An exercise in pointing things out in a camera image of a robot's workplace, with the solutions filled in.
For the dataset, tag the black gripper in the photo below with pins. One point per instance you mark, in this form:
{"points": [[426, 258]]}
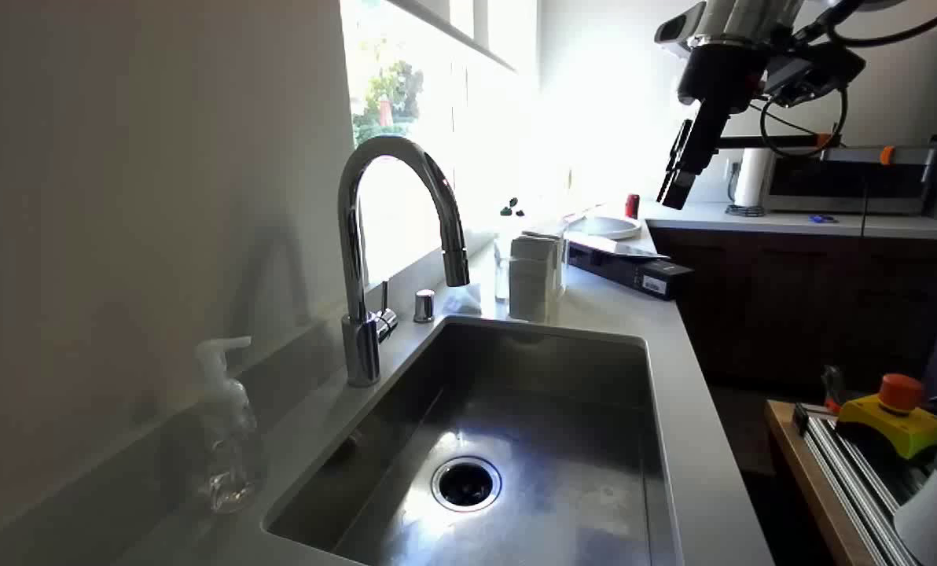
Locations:
{"points": [[720, 72]]}

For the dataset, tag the stainless steel sink basin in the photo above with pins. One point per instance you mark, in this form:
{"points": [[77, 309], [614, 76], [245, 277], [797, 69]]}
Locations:
{"points": [[533, 420]]}

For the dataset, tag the chrome sink button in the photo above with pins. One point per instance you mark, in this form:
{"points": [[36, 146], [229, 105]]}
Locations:
{"points": [[423, 307]]}

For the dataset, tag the round sink drain hole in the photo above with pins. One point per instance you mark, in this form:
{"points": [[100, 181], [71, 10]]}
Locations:
{"points": [[465, 481]]}

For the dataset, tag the white paper towel roll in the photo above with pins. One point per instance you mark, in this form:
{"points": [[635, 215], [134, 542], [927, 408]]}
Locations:
{"points": [[754, 177]]}

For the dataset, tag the small red cup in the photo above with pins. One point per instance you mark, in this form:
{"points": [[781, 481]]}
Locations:
{"points": [[632, 207]]}

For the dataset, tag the white bowl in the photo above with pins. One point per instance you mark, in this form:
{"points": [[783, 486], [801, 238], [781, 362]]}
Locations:
{"points": [[610, 229]]}

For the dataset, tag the small black box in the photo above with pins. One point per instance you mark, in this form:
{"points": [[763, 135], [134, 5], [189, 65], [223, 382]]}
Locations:
{"points": [[665, 280]]}

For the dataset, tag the dark wooden cabinet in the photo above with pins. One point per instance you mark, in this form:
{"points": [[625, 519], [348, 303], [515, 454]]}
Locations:
{"points": [[802, 303]]}

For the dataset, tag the white square container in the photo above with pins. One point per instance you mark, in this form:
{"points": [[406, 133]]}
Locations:
{"points": [[536, 275]]}

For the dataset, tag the yellow emergency stop button box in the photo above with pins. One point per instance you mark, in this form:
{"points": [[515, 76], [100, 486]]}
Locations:
{"points": [[893, 414]]}

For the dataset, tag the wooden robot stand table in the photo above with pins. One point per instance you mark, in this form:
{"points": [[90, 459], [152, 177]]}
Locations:
{"points": [[802, 472]]}

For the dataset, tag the chrome gooseneck faucet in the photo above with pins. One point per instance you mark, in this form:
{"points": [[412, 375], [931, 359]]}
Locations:
{"points": [[356, 263]]}

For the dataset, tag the clear soap pump bottle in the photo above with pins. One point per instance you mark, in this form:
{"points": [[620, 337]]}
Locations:
{"points": [[223, 441]]}

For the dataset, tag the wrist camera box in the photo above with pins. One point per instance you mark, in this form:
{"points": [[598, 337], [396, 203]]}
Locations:
{"points": [[814, 72]]}

